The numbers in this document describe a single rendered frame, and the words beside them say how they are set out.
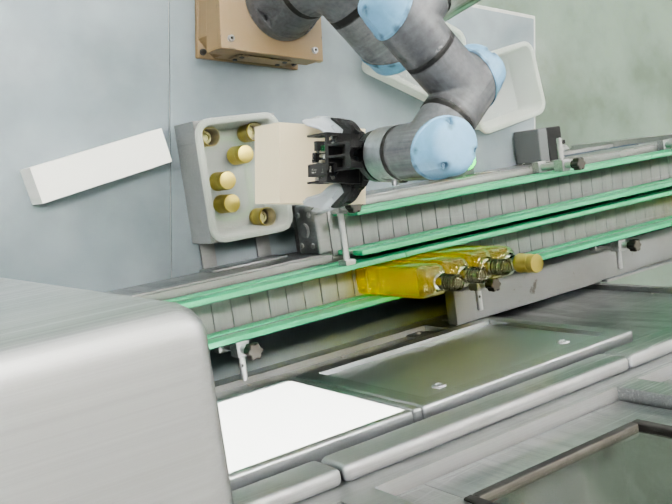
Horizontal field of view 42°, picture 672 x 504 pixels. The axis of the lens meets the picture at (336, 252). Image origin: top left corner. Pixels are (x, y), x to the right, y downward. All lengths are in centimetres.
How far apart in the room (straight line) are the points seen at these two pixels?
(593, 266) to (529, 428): 100
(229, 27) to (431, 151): 65
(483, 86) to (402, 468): 49
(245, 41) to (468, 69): 60
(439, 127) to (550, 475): 44
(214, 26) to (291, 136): 37
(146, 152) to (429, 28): 64
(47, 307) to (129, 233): 146
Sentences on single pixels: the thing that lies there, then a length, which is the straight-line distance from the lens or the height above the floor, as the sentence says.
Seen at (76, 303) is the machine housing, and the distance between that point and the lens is 16.
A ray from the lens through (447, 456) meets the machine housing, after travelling 114.
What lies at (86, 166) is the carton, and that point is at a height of 81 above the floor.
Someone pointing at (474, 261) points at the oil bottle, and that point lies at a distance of 161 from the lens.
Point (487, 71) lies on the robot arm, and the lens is 116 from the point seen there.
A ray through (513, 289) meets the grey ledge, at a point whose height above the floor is 88.
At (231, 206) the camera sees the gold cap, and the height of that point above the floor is 81.
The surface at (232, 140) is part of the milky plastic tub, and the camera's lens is 169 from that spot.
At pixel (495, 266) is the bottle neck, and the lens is 159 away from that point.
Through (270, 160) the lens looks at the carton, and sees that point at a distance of 134.
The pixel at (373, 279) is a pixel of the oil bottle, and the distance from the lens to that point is 165.
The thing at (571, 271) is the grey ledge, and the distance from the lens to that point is 212.
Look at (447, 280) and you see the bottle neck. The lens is 151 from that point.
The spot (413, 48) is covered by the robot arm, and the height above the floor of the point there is 142.
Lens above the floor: 225
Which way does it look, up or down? 55 degrees down
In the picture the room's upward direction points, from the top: 91 degrees clockwise
